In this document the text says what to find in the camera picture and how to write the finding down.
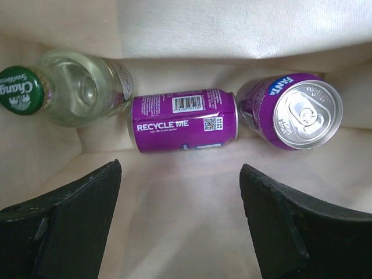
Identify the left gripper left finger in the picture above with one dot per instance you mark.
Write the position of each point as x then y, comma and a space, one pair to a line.
63, 233

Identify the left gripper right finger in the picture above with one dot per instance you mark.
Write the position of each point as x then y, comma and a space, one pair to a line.
296, 235

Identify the cream canvas tote bag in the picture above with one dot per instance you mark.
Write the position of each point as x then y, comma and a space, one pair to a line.
180, 214

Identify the purple Fanta can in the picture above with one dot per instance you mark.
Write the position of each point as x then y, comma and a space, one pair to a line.
183, 120
296, 111

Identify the clear glass bottle green cap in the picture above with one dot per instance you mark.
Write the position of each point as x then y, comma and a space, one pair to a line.
67, 88

